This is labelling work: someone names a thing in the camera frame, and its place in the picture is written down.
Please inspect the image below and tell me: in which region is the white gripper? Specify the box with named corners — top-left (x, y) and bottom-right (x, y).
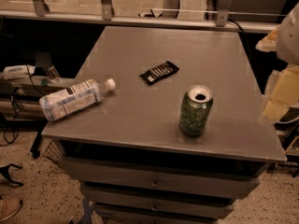
top-left (255, 3), bottom-right (299, 122)

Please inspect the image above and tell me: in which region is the green soda can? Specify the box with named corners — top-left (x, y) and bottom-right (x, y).
top-left (179, 85), bottom-right (213, 136)

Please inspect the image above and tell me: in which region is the black rxbar chocolate wrapper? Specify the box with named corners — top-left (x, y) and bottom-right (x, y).
top-left (140, 61), bottom-right (179, 86)

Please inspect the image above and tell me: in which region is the grey drawer cabinet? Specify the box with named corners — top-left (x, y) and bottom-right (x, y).
top-left (43, 26), bottom-right (285, 224)

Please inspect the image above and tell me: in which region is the small clear water bottle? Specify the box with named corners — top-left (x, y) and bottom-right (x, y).
top-left (44, 65), bottom-right (61, 83)

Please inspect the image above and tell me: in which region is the plastic bottle with white label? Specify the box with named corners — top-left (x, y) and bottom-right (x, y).
top-left (39, 78), bottom-right (116, 121)

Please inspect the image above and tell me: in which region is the white wipes packet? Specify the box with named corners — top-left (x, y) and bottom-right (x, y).
top-left (2, 64), bottom-right (36, 80)

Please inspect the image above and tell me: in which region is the brown shoe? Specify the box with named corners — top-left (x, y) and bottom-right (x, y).
top-left (0, 198), bottom-right (22, 222)

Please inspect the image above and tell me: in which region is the metal railing frame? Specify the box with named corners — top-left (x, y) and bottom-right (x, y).
top-left (0, 0), bottom-right (299, 35)

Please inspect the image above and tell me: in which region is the black cable on floor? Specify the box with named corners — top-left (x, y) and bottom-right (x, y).
top-left (2, 84), bottom-right (22, 146)

